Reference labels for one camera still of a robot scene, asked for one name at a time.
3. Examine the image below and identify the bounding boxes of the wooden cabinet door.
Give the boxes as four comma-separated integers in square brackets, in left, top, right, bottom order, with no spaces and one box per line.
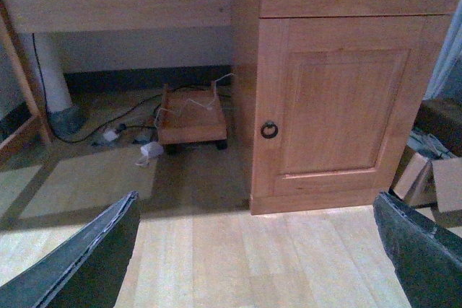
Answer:
[252,15,450,204]

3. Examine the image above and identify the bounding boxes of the cardboard box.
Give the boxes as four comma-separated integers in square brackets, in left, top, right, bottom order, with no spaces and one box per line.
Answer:
[391,146,461,213]

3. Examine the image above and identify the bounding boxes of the white plug on floor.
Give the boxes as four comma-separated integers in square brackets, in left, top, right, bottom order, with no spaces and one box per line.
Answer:
[103,129,120,142]

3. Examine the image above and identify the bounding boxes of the black ring door handle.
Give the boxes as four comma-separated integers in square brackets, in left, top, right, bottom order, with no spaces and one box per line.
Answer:
[260,120,279,139]

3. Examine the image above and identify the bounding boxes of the white pipe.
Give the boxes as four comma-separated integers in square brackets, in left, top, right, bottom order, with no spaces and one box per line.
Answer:
[32,33,72,113]

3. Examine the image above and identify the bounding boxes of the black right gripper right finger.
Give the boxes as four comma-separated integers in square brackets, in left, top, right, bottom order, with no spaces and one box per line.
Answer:
[372,192,461,307]

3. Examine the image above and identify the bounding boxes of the wooden desk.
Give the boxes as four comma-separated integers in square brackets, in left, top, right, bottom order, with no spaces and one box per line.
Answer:
[1,0,460,214]

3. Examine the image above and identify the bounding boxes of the white cable on stand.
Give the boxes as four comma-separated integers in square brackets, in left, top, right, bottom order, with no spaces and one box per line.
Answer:
[154,73,234,129]

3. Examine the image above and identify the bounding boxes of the black floor cable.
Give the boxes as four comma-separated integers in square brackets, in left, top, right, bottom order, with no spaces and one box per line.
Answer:
[31,33,232,144]

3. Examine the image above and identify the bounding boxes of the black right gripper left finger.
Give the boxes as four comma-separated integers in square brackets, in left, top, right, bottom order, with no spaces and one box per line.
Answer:
[1,191,140,307]

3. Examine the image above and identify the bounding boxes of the white power adapter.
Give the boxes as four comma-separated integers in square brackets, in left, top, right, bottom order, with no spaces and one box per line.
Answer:
[136,141,164,167]

